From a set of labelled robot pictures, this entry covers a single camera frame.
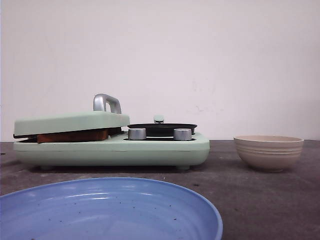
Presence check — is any breakfast maker hinged lid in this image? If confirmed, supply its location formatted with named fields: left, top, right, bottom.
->
left=13, top=93, right=130, bottom=139

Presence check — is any beige ribbed ceramic bowl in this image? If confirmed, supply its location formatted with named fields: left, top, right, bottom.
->
left=233, top=135, right=304, bottom=172

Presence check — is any mint green breakfast maker base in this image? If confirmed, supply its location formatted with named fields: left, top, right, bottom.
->
left=13, top=131, right=210, bottom=170

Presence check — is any black round frying pan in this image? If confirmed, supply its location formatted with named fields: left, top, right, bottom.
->
left=127, top=115, right=198, bottom=137

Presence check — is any right silver control knob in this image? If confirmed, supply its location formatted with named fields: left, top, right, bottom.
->
left=173, top=128, right=192, bottom=141

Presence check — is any silver control knob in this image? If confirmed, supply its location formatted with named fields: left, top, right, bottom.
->
left=128, top=127, right=147, bottom=141
left=173, top=128, right=192, bottom=141

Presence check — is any left silver control knob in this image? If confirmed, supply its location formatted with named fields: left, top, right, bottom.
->
left=128, top=127, right=147, bottom=141

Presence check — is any blue ceramic plate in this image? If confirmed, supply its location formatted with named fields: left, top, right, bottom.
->
left=0, top=177, right=223, bottom=240

